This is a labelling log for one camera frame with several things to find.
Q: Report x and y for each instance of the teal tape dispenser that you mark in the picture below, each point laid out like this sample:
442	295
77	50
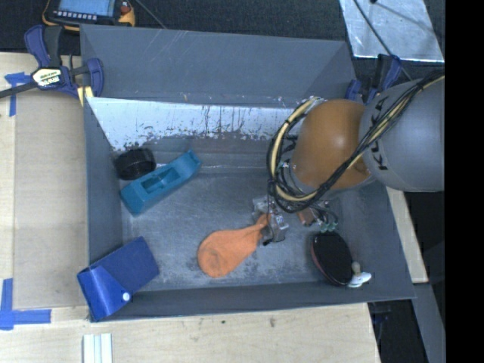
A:
159	183

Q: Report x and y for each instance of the blue plastic scoop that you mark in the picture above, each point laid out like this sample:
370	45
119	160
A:
113	274

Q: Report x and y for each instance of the orange balloon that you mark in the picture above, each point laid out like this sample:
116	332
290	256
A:
227	252

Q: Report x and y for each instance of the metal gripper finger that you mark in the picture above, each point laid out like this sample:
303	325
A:
261	207
279	226

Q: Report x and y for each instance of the pale wood board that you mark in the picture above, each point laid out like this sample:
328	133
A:
49	202

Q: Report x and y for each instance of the grey metal bin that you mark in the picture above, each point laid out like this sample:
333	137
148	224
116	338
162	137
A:
211	66

